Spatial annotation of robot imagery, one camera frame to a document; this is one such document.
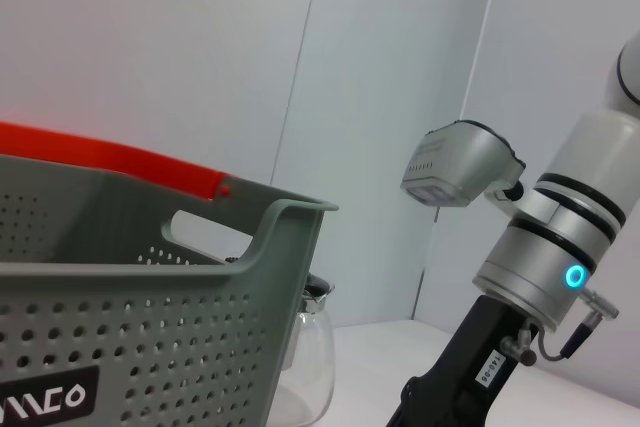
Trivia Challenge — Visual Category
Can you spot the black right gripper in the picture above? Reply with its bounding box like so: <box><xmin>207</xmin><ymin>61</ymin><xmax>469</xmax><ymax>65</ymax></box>
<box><xmin>384</xmin><ymin>294</ymin><xmax>540</xmax><ymax>427</ymax></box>

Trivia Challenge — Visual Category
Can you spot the grey-green perforated storage bin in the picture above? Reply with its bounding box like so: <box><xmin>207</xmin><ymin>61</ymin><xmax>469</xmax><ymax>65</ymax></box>
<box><xmin>0</xmin><ymin>154</ymin><xmax>341</xmax><ymax>427</ymax></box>

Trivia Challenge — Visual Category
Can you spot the clear glass teapot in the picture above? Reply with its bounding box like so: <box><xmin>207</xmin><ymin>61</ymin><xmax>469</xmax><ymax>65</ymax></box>
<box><xmin>272</xmin><ymin>276</ymin><xmax>336</xmax><ymax>427</ymax></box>

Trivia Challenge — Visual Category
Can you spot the right gripper cable with plug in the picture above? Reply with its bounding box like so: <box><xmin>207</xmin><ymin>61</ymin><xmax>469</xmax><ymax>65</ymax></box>
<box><xmin>502</xmin><ymin>286</ymin><xmax>621</xmax><ymax>366</ymax></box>

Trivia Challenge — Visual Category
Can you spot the orange bin handle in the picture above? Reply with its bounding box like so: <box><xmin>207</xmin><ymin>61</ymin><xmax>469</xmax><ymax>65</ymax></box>
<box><xmin>0</xmin><ymin>120</ymin><xmax>234</xmax><ymax>201</ymax></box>

